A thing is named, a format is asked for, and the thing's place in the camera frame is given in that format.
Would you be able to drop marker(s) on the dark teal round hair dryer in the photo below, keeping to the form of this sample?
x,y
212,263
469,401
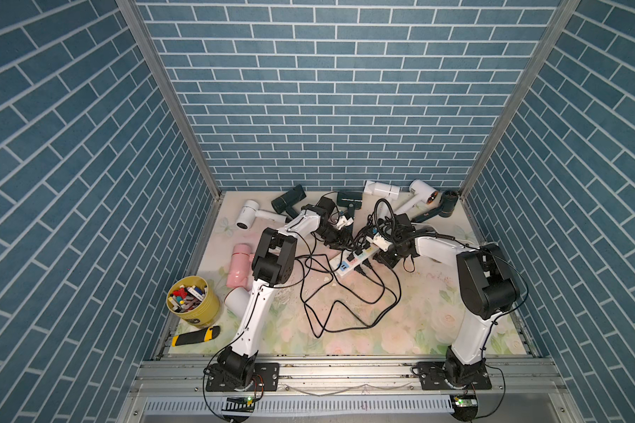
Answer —
x,y
444,209

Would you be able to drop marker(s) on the white multicolour power strip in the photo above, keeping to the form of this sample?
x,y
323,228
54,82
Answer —
x,y
344,263

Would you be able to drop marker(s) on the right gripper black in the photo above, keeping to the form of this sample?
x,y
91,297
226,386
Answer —
x,y
382,256

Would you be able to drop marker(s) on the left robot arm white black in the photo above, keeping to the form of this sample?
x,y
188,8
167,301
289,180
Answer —
x,y
272,266

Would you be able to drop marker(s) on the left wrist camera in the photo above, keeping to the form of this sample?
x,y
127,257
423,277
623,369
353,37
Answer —
x,y
336,214

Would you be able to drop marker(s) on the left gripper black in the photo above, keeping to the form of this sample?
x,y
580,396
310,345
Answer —
x,y
340,243

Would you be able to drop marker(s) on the pink hair dryer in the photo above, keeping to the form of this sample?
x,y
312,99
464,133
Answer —
x,y
240,267

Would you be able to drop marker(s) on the dark green slim hair dryer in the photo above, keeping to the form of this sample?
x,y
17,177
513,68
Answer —
x,y
285,203

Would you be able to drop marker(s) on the yellow cup with small items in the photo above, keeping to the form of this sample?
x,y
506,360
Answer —
x,y
194,301

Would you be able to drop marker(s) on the black yellow utility knife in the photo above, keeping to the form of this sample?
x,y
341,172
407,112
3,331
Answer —
x,y
196,337

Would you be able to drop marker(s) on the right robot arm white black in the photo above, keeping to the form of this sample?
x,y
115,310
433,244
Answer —
x,y
487,291

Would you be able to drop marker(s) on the white boxy hair dryer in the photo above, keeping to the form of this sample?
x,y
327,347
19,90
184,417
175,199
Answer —
x,y
383,190

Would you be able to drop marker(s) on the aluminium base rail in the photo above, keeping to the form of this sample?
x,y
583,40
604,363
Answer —
x,y
516,388

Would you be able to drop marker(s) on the dark green boxy hair dryer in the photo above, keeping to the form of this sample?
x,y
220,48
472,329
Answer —
x,y
351,201

